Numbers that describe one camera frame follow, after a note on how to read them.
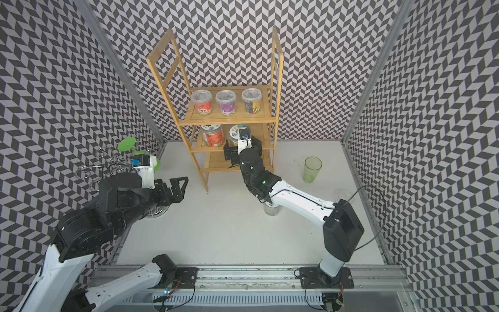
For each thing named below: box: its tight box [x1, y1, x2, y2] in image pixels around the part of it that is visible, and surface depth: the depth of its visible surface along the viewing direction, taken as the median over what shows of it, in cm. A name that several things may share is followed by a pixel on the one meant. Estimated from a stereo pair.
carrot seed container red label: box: [200, 124, 225, 147], surface depth 73 cm
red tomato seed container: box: [191, 89, 213, 116], surface depth 65 cm
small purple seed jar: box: [215, 89, 237, 117], surface depth 65 cm
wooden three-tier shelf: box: [146, 26, 284, 192], surface depth 67 cm
